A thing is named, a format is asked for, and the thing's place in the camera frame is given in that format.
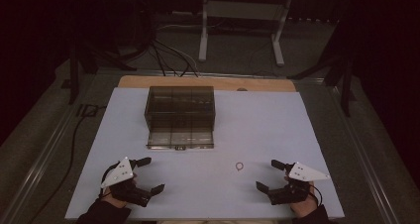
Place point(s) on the dark clear compartment box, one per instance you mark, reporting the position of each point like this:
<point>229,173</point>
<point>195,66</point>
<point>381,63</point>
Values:
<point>180,118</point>

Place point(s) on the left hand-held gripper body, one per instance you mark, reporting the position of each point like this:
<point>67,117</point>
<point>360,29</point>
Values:
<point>120,175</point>

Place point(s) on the person's left hand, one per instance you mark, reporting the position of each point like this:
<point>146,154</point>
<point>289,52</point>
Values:
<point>114,202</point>

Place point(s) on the metal floor rail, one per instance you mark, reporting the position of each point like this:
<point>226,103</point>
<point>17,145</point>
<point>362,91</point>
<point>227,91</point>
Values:
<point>231,74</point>
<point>363,161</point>
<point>39,164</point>

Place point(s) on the white metal stand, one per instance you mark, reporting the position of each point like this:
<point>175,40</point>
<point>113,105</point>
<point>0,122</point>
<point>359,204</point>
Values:
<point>244,11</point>

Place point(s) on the person's right hand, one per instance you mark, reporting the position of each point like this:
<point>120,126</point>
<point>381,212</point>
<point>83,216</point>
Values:
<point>305,208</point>

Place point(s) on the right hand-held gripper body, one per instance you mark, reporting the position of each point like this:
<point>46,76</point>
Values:
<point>305,173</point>

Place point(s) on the white table mat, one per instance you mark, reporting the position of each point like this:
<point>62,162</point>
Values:
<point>247,128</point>

